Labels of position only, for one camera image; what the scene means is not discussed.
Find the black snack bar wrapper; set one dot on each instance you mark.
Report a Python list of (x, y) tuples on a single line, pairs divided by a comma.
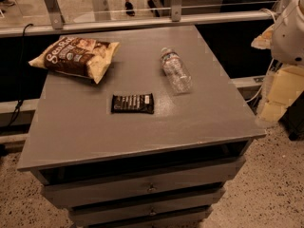
[(139, 103)]

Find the metal guard rail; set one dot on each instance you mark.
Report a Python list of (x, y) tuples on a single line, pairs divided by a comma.
[(44, 17)]

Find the clear plastic water bottle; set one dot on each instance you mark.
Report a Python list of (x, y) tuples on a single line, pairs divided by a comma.
[(175, 71)]

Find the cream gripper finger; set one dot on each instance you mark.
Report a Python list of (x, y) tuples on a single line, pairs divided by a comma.
[(281, 89), (263, 41)]

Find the grey drawer cabinet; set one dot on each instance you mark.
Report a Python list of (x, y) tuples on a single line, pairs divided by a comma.
[(138, 170)]

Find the brown and cream chip bag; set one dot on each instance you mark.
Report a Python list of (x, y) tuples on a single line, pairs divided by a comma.
[(76, 56)]

